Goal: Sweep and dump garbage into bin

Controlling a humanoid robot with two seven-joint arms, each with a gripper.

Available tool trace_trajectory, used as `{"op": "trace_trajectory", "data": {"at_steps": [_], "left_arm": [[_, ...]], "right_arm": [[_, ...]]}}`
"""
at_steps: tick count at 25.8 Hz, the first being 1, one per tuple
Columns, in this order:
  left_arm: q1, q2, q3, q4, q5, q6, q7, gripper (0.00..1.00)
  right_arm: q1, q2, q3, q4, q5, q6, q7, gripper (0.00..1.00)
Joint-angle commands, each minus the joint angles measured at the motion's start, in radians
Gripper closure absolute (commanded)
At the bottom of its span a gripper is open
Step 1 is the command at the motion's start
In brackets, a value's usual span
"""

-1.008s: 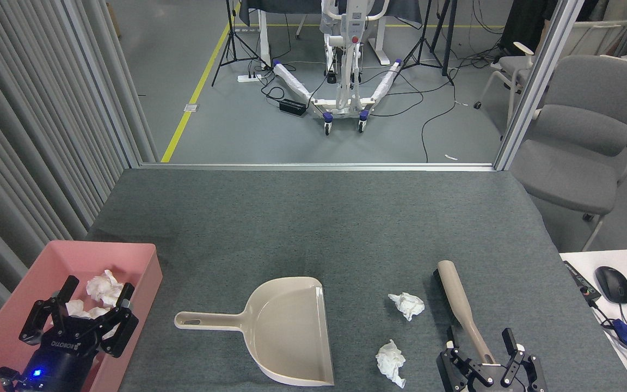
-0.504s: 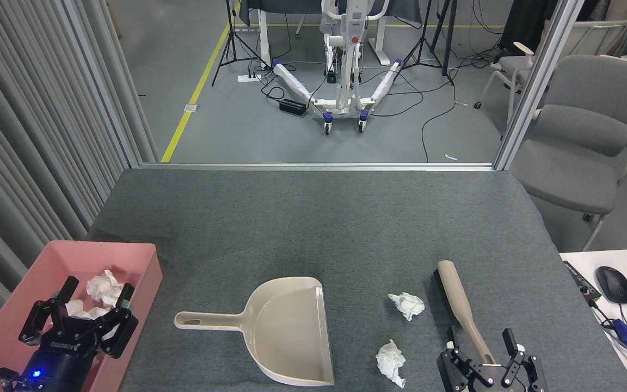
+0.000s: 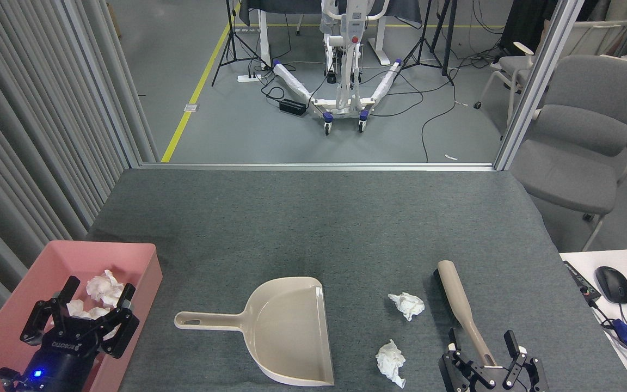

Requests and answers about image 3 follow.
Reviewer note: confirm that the white tissue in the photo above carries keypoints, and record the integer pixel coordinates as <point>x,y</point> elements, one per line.
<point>391,362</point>
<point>111,332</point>
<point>98,314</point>
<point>407,306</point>
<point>104,288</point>
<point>77,308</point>

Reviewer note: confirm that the slim black device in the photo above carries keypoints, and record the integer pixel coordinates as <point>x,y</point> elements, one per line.
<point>580,280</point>

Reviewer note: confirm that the pink plastic bin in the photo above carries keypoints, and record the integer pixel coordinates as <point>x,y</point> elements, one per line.
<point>8,305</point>

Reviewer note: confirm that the silver post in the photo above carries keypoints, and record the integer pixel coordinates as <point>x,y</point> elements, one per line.
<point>536,87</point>

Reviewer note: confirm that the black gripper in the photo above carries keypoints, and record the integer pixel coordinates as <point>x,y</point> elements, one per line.
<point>487,381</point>
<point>57,354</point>

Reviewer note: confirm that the white power strip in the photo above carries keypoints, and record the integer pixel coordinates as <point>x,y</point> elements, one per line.
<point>249,78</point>

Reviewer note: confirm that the black computer mouse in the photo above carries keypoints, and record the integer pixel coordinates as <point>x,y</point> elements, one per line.
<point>613,284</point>

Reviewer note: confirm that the metal floor socket plate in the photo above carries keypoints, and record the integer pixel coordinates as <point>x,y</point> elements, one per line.
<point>191,108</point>

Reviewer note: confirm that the black power adapter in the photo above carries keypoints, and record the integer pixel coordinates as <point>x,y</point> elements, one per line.
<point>293,106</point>

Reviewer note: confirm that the grey curtain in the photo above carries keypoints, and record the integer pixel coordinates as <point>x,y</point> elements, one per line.
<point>30,136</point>

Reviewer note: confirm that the beige plastic dustpan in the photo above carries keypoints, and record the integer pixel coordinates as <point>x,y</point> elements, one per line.
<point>292,332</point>

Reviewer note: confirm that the white chair back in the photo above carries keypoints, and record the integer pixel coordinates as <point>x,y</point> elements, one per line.
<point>591,38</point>

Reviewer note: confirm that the grey chair with white frame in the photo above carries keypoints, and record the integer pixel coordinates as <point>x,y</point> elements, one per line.
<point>511,65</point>

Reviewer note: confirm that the white stand on wheels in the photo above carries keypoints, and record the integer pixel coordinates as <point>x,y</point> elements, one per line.
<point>346,65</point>

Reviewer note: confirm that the grey office chair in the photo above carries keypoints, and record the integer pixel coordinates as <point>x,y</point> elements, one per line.
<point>575,174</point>

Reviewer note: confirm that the silver rail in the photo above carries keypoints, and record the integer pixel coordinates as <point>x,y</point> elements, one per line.
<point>319,166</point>

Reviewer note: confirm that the black tripod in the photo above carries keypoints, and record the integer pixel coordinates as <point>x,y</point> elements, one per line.
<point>447,38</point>
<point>232,38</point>

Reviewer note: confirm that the white desk with black cloth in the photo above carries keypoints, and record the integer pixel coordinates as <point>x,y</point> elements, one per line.
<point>263,38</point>

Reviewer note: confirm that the beige hand brush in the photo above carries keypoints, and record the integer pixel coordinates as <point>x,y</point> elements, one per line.
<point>455,294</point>

